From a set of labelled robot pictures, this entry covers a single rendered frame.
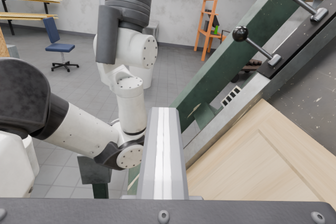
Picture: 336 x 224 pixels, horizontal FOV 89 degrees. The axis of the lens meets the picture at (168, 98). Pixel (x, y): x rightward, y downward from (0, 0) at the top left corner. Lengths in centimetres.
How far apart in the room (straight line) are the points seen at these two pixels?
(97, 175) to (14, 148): 60
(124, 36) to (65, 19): 767
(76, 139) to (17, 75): 16
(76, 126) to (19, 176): 15
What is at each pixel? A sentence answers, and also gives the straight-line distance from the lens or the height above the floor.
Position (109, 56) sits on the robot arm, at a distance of 33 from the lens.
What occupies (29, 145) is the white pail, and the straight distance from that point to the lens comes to 182.
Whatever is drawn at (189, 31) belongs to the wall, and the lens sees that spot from 713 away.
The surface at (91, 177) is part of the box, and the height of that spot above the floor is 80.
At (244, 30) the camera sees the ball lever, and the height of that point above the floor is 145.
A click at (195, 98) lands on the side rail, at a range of 70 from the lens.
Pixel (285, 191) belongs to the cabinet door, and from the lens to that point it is 40.
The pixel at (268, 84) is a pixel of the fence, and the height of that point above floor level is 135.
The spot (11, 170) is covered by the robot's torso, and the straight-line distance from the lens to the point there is 28.
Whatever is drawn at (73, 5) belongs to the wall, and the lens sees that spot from 780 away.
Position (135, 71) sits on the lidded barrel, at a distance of 318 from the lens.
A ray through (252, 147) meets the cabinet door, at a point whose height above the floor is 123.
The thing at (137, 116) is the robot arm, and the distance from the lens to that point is 43.
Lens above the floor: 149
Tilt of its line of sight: 29 degrees down
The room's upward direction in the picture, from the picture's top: 8 degrees clockwise
